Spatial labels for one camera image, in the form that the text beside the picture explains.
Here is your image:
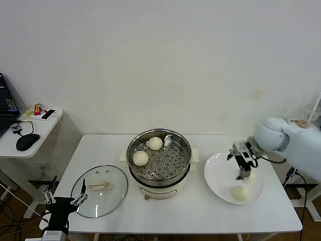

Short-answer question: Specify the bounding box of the black laptop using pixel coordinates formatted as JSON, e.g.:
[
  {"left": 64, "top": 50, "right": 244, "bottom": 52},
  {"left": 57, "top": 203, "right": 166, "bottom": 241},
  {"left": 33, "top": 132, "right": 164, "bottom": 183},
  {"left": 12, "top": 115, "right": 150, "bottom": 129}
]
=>
[{"left": 0, "top": 72, "right": 21, "bottom": 139}]

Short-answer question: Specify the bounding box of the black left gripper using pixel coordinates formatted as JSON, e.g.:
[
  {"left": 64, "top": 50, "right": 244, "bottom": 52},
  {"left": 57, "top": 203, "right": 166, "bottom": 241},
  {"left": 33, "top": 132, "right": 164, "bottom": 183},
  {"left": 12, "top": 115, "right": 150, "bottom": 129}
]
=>
[{"left": 42, "top": 175, "right": 89, "bottom": 230}]

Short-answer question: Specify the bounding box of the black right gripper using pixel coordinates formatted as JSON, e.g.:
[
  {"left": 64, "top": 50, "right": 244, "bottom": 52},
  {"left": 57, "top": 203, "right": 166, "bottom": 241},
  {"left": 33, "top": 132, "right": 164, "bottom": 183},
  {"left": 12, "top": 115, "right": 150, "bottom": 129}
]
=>
[{"left": 227, "top": 147, "right": 259, "bottom": 181}]

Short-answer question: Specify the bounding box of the round glass pot lid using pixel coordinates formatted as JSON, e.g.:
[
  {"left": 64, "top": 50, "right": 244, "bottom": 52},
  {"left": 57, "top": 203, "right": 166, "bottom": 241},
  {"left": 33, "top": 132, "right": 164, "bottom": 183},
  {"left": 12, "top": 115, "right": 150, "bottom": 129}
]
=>
[{"left": 70, "top": 165, "right": 128, "bottom": 218}]

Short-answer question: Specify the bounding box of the large white plate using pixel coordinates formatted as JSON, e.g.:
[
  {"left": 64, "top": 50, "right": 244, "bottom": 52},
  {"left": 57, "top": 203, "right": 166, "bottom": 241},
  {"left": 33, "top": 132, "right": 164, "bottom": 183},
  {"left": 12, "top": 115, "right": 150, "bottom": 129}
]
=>
[{"left": 204, "top": 152, "right": 265, "bottom": 205}]

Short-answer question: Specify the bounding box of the white laptop side table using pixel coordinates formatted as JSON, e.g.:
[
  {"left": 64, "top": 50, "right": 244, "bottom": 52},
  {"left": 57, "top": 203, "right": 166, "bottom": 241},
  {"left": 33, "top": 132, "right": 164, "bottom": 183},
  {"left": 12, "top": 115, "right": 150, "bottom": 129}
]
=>
[{"left": 0, "top": 109, "right": 64, "bottom": 219}]

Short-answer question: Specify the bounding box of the black computer mouse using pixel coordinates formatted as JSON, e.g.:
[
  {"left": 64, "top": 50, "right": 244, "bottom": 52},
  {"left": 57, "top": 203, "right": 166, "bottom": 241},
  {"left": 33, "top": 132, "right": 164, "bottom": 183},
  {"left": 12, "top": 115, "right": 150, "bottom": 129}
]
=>
[{"left": 16, "top": 133, "right": 41, "bottom": 152}]

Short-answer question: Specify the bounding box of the cream electric pot base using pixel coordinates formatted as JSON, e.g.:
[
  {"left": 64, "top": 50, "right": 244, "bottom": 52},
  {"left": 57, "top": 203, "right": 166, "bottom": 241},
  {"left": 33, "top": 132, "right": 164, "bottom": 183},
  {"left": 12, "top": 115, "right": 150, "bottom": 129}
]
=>
[{"left": 120, "top": 148, "right": 200, "bottom": 201}]

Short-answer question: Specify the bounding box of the white rod wooden base stand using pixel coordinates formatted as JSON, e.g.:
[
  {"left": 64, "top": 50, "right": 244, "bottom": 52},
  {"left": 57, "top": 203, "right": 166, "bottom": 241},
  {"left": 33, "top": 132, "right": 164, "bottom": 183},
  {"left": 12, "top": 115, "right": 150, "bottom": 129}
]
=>
[{"left": 297, "top": 92, "right": 321, "bottom": 128}]

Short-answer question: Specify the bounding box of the black dongle with cable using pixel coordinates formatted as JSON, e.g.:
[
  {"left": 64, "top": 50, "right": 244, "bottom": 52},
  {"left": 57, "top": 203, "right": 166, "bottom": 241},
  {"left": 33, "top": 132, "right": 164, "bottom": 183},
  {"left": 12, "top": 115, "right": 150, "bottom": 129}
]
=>
[{"left": 11, "top": 119, "right": 35, "bottom": 136}]

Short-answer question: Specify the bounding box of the white steamed baozi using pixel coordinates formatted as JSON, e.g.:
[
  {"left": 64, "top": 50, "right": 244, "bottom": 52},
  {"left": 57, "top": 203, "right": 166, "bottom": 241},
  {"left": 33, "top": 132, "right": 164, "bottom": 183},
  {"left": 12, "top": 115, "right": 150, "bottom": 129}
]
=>
[
  {"left": 231, "top": 185, "right": 250, "bottom": 202},
  {"left": 242, "top": 172, "right": 258, "bottom": 185},
  {"left": 147, "top": 137, "right": 164, "bottom": 151},
  {"left": 132, "top": 150, "right": 149, "bottom": 167}
]

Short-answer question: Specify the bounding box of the perforated steel steamer basket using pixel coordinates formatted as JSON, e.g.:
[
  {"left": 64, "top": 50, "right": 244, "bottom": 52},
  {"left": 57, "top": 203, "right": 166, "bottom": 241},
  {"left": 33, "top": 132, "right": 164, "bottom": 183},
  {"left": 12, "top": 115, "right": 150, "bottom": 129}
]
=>
[{"left": 120, "top": 128, "right": 200, "bottom": 187}]

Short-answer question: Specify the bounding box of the black and white device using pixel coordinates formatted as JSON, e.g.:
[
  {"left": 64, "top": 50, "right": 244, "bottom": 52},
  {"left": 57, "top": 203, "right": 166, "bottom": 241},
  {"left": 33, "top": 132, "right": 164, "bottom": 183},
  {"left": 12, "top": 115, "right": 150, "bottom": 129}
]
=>
[{"left": 41, "top": 109, "right": 56, "bottom": 121}]

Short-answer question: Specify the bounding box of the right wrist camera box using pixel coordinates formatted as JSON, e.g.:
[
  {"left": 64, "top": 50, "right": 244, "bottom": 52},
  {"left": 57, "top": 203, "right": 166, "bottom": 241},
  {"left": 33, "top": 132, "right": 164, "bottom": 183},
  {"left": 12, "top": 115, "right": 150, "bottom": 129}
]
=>
[{"left": 233, "top": 142, "right": 251, "bottom": 158}]

